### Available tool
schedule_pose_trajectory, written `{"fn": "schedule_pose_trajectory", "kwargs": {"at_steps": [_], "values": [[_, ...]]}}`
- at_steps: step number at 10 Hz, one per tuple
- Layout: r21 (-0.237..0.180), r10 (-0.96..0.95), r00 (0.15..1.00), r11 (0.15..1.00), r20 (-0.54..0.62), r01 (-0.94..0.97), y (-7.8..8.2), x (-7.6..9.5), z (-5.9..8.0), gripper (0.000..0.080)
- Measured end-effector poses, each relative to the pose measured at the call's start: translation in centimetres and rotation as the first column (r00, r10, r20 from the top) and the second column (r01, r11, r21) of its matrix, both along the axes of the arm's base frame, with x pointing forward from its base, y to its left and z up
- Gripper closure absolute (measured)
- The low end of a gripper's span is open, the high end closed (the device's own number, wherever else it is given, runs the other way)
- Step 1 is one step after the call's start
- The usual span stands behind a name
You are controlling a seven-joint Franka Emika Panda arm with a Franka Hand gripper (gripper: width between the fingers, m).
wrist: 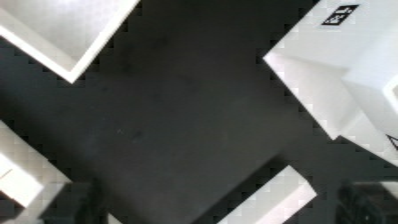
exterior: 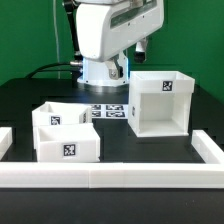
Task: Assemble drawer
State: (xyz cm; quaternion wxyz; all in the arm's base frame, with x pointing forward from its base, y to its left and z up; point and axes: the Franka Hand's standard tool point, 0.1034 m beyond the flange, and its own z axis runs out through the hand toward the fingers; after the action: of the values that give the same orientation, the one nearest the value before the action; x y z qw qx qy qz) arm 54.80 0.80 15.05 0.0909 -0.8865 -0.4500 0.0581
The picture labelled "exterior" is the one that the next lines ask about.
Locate white drawer cabinet frame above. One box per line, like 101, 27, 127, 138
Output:
128, 71, 195, 137

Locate white drawer box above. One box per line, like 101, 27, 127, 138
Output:
35, 123, 100, 163
32, 102, 92, 126

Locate white left fence bar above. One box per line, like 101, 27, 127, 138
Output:
0, 127, 13, 160

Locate white marker sheet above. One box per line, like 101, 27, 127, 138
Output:
91, 104, 128, 119

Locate white fence bar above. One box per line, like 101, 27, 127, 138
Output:
0, 127, 13, 160
191, 130, 224, 165
0, 162, 224, 189

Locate black cable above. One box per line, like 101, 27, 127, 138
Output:
25, 62, 83, 79

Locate white right fence bar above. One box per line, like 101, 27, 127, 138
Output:
191, 130, 224, 165

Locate white front fence bar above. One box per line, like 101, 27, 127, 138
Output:
0, 162, 224, 189

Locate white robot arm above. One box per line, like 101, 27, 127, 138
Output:
76, 0, 164, 87

